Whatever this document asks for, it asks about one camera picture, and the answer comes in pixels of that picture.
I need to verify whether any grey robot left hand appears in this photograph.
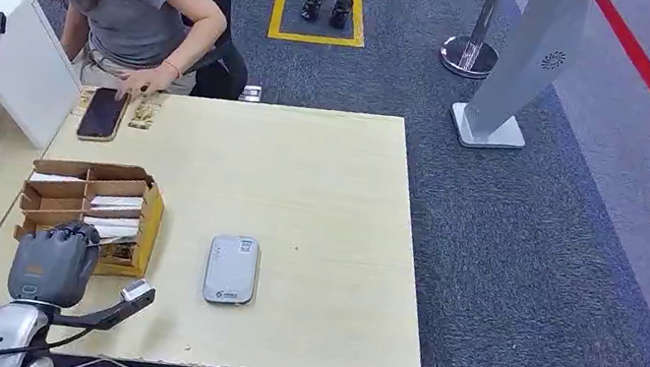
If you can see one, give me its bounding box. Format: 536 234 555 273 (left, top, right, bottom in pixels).
4 212 106 314

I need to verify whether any person's left hand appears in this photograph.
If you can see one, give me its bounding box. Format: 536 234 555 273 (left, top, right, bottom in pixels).
113 56 182 111

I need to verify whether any gold patterned card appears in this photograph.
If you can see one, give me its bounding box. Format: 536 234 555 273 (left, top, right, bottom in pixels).
127 98 163 135
99 239 135 264

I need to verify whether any black smartphone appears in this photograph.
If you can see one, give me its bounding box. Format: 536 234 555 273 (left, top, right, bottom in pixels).
75 84 132 148

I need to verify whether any white card stack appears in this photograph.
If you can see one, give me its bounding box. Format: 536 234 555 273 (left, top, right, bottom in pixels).
89 189 145 217
81 210 142 246
28 169 85 191

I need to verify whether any black chair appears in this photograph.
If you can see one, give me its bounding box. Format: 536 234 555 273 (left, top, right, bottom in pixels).
116 0 263 106

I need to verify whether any small white floor tag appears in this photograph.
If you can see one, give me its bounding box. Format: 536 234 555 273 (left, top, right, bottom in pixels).
238 83 264 104

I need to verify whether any wooden card box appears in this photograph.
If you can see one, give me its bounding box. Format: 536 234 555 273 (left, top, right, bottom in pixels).
8 148 171 285

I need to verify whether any grey card reader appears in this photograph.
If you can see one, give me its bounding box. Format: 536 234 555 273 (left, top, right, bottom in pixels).
200 229 266 311

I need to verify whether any grey kiosk stand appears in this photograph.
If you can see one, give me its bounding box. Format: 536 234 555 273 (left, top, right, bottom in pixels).
444 0 593 164

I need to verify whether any thin bracelet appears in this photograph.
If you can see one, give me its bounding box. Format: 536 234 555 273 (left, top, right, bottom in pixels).
158 58 185 80

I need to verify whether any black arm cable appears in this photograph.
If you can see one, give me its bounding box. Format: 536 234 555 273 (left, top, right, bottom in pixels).
0 312 97 367

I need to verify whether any pale wrist camera on bracket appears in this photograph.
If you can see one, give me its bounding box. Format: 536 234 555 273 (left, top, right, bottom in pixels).
51 265 159 340

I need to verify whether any chrome stanchion post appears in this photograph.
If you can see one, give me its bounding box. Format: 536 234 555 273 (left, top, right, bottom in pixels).
436 0 510 84

